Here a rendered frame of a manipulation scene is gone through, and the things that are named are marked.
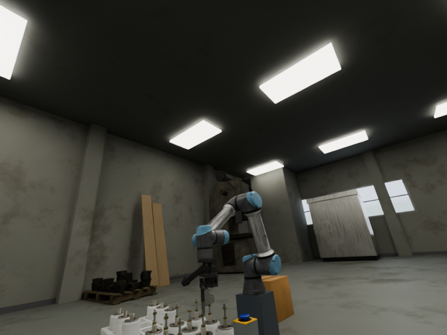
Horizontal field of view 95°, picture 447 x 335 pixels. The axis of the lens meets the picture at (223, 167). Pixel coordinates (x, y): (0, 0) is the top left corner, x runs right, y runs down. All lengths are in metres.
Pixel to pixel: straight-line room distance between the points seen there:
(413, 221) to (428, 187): 1.08
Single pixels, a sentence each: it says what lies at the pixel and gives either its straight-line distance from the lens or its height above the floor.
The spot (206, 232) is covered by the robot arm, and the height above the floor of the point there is 0.66.
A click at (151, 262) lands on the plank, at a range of 4.67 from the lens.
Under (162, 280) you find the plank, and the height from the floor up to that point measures 0.10.
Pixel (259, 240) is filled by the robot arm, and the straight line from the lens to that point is 1.41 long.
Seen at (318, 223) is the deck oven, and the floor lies 1.10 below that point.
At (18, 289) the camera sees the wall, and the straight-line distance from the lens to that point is 4.57.
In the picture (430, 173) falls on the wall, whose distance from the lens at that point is 8.45.
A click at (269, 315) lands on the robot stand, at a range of 1.56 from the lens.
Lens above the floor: 0.58
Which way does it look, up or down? 22 degrees up
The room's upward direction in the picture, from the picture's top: 5 degrees counter-clockwise
